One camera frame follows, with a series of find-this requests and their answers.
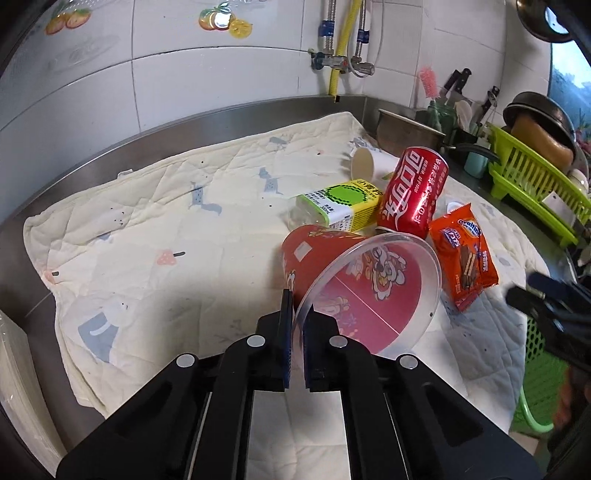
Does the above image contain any red soda can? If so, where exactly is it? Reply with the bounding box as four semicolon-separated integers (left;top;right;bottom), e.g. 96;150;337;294
376;146;450;239

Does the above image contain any brown bowl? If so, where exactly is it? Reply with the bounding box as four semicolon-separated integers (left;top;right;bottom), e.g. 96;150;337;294
510;113;575;171

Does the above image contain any white plastic container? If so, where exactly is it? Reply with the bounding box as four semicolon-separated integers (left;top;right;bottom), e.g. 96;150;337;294
0;309;65;462

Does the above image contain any black-handled knife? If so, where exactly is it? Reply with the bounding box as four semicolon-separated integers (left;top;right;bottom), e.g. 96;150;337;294
443;68;472;104
478;85;502;126

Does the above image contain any red paper cup with clear lid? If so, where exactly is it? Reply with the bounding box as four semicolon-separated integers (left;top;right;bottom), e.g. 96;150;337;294
281;224;443;358

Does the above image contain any white cord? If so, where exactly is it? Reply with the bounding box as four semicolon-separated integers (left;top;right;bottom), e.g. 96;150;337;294
368;0;387;71

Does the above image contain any yellow gas hose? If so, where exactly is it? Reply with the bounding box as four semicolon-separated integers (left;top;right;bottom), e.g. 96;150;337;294
330;0;364;104

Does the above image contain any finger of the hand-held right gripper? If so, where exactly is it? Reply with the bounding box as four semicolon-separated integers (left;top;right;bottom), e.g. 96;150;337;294
505;286;591;334
529;271;591;302

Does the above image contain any white bowl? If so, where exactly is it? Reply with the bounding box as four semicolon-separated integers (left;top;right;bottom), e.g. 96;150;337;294
568;168;590;195

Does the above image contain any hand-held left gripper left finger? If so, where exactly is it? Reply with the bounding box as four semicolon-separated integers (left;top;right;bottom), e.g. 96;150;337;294
55;288;295;480

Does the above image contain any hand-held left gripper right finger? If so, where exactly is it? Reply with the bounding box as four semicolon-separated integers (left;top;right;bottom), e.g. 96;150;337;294
302;307;541;480

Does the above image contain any steel pot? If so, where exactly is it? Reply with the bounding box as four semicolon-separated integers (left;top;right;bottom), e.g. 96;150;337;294
376;108;502;163

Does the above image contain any metal water valve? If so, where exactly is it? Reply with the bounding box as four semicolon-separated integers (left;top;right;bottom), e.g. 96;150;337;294
348;55;376;77
310;51;349;73

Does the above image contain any white paper cup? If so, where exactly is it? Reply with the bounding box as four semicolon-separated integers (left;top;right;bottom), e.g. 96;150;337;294
348;147;400;181

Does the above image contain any teal cup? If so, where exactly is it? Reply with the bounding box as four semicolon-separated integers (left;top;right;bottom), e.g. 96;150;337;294
464;148;490;178

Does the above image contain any cream quilted blanket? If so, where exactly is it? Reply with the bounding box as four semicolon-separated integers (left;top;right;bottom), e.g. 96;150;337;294
23;111;550;480

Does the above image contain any hanging metal pan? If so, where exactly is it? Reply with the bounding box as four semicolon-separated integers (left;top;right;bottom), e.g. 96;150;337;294
516;0;578;44

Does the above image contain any braided metal hose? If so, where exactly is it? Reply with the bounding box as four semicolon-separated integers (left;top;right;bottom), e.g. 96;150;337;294
355;0;368;61
323;0;336;56

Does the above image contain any green yellow drink carton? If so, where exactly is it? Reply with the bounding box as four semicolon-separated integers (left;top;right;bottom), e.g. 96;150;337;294
295;178;384;232

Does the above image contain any green plastic dish rack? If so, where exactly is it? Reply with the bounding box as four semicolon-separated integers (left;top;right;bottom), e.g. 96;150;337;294
487;124;591;247

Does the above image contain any pink bottle brush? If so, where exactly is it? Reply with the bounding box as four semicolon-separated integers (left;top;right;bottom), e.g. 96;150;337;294
419;66;439;100

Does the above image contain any orange wafer snack packet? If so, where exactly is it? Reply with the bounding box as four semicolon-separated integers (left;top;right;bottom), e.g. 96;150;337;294
428;203;500;313

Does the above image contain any green plastic wastebasket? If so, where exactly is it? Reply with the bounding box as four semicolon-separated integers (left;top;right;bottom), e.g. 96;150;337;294
515;318;573;435

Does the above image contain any green glass jar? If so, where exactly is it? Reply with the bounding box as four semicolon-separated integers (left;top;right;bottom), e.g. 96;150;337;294
427;99;458;132

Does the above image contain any fruit wall sticker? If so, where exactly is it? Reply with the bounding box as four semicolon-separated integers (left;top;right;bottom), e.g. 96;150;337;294
198;2;254;38
45;9;90;35

